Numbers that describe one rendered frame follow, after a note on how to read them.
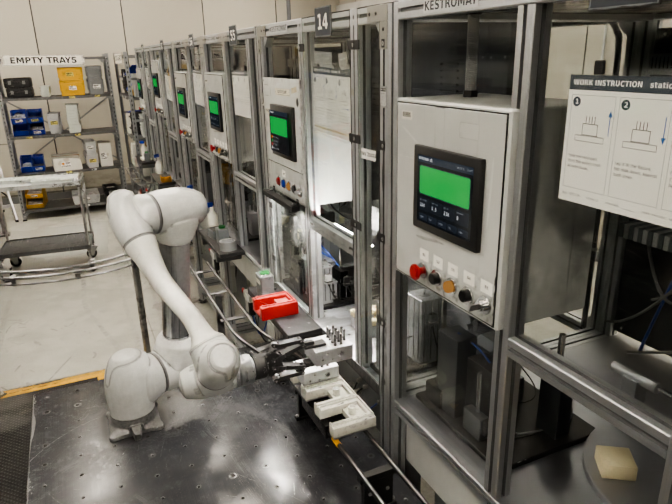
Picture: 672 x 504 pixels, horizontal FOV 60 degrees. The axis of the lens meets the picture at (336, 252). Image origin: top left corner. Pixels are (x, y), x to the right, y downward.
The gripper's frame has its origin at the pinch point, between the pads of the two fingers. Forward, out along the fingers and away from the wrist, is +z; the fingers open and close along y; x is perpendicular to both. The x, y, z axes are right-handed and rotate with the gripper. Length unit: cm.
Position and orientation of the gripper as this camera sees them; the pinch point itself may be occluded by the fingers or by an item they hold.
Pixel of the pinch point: (315, 352)
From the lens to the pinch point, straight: 181.4
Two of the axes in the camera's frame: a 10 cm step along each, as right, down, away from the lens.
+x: -4.2, -2.9, 8.6
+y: -0.3, -9.4, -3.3
